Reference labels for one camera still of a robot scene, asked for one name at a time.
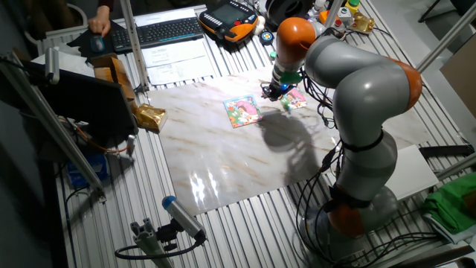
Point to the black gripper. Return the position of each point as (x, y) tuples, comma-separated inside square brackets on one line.
[(278, 90)]

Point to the person forearm dark sleeve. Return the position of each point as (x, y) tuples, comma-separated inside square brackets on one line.
[(106, 3)]

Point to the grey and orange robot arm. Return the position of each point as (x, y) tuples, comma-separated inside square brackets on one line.
[(364, 85)]

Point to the frameless butterfly jigsaw puzzle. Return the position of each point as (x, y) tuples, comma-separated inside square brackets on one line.
[(297, 98)]

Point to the blue framed butterfly jigsaw puzzle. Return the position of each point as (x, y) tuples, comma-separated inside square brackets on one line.
[(242, 111)]

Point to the person right hand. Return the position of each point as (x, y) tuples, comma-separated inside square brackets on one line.
[(99, 23)]

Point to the round black disc blue emblem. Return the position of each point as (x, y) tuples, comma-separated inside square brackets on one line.
[(266, 38)]

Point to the white plush toy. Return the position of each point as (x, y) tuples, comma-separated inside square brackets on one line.
[(260, 25)]

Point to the large black spool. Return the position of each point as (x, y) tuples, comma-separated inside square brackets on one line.
[(290, 9)]

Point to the printed white paper sheet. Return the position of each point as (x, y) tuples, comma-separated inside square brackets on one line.
[(173, 52), (182, 72)]

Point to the orange plastic object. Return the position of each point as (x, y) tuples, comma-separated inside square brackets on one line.
[(323, 16)]

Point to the grey box red button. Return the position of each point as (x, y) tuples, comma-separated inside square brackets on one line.
[(339, 26)]

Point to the white bottle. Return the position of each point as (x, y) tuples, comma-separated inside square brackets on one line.
[(320, 4)]

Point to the grey box teal button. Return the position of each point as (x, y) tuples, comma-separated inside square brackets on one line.
[(344, 13)]

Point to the gold foil bag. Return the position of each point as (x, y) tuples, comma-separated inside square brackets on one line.
[(150, 117)]

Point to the yellow box green button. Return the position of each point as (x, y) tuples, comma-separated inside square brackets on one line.
[(352, 6)]

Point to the black keyboard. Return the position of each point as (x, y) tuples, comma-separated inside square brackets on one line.
[(158, 33)]

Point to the plain white paper sheet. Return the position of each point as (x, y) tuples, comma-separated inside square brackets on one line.
[(165, 16)]

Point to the brown cardboard box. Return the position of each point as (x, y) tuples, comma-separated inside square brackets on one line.
[(113, 72)]

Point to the white flat board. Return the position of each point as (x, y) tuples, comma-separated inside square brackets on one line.
[(413, 173)]

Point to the dark computer mouse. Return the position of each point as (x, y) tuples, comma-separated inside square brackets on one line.
[(97, 44)]

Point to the black chair legs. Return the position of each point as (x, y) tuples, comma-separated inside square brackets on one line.
[(431, 11)]

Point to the black flat bar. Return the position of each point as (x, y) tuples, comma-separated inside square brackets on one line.
[(446, 150)]

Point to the black monitor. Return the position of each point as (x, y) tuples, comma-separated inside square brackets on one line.
[(85, 104)]

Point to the brown cardboard panel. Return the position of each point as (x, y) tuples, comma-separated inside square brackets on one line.
[(461, 78)]

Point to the blue box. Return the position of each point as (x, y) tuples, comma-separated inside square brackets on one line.
[(87, 171)]

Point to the aluminium profile bar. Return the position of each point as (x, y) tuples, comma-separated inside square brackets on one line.
[(455, 166)]

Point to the black mouse pad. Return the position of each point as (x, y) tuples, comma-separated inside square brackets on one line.
[(80, 41)]

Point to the white crumpled sheet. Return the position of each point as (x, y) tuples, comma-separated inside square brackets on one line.
[(67, 61)]

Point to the green cloth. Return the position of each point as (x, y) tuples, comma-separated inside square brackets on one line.
[(451, 204)]

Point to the long slanted aluminium profile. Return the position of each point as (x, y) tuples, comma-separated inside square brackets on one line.
[(48, 123)]

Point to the green printed wrist mount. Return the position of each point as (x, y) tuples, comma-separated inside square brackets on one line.
[(291, 77)]

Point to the aluminium frame post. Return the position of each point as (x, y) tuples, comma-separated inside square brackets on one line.
[(446, 37), (332, 13), (134, 44)]

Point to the grey camera blue end cap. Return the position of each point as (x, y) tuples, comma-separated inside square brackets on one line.
[(184, 217)]

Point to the black camera clamp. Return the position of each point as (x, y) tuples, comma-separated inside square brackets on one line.
[(167, 234)]

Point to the short aluminium mount profile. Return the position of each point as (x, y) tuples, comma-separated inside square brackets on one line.
[(148, 242)]

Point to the white round chair frame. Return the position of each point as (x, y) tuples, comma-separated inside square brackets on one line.
[(80, 13)]

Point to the grey camera on profile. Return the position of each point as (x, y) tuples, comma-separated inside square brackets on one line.
[(52, 65)]

